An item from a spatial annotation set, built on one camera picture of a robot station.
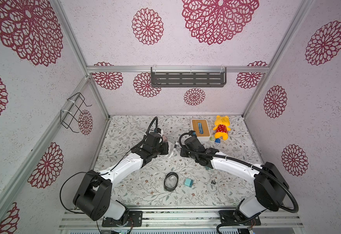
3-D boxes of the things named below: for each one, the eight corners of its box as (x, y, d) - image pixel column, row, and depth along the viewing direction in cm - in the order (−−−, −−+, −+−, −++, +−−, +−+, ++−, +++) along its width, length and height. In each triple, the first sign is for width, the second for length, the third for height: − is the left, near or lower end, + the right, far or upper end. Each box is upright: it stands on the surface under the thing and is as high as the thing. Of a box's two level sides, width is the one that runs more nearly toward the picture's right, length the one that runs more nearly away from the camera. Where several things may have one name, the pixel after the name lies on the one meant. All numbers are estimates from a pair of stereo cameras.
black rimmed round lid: (163, 191, 85) (163, 190, 82) (164, 173, 92) (164, 171, 89) (178, 191, 85) (179, 190, 82) (178, 173, 92) (178, 171, 89)
